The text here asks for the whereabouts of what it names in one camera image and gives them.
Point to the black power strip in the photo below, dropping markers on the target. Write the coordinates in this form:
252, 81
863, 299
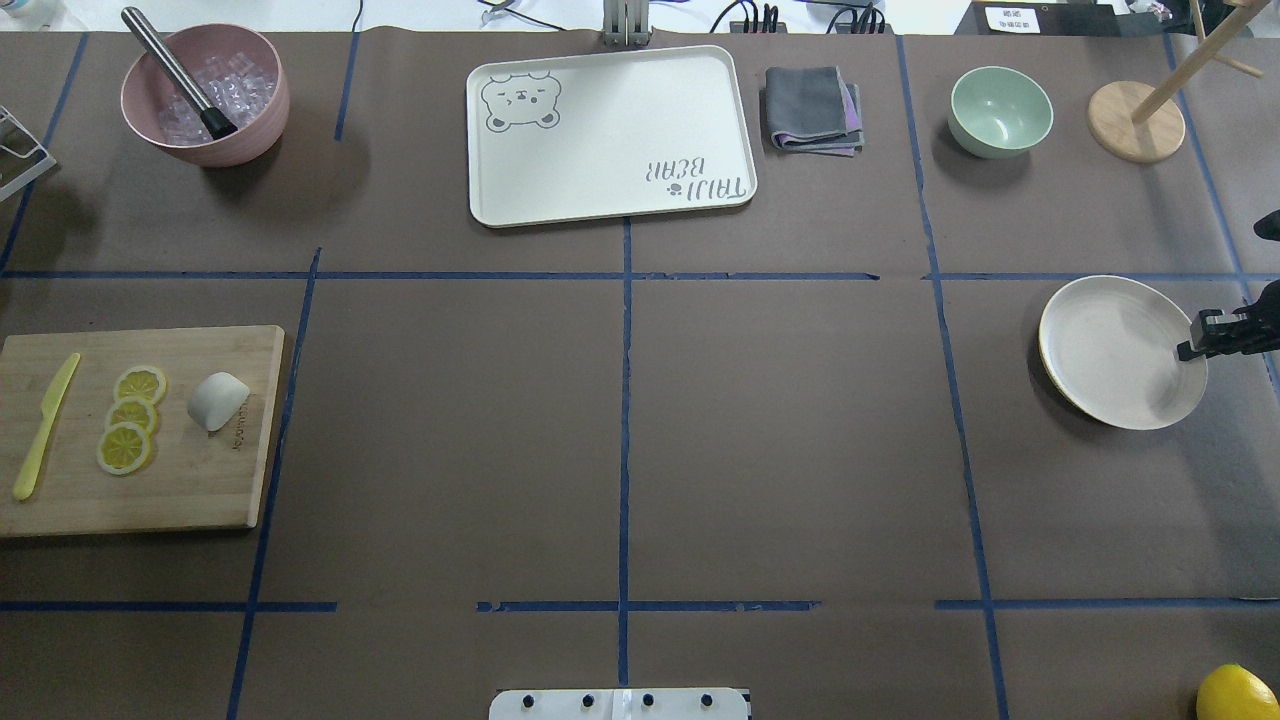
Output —
809, 17

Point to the pink bowl with ice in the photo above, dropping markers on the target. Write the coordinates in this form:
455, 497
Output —
241, 74

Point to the mint green bowl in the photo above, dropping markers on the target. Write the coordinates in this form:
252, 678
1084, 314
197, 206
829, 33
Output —
998, 112

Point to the steel muddler black tip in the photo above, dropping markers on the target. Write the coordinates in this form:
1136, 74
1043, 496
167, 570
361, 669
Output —
211, 117

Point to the cream round plate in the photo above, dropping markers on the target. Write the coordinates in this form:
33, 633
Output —
1110, 345

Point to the cream bear tray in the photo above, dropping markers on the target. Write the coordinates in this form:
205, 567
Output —
606, 135

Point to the lemon slice middle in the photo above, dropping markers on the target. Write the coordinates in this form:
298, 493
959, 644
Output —
133, 409

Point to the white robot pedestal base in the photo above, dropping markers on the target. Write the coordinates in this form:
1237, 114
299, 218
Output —
622, 703

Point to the aluminium camera post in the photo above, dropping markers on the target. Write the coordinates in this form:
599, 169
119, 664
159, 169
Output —
626, 23

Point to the white steamed bun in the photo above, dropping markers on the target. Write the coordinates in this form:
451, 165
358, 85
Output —
216, 400

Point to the yellow plastic knife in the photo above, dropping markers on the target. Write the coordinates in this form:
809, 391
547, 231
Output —
27, 477

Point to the metal cup rack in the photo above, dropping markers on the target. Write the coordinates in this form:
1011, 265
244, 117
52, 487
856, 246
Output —
23, 157

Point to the lemon slice top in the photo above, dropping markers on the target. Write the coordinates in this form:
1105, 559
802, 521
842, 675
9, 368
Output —
146, 382

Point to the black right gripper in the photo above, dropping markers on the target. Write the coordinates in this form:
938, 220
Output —
1243, 331

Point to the lemon slice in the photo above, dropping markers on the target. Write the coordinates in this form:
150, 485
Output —
133, 409
124, 447
146, 382

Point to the yellow lemon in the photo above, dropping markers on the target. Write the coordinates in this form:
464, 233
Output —
1233, 692

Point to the lemon slice bottom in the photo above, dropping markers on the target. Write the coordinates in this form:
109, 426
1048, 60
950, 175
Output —
124, 447

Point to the wooden mug tree stand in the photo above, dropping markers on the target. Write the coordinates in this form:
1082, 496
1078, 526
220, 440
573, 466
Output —
1142, 123

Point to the bamboo cutting board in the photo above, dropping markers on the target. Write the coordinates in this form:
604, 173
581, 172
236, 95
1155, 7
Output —
194, 480

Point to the folded grey purple cloth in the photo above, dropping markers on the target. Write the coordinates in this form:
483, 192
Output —
813, 110

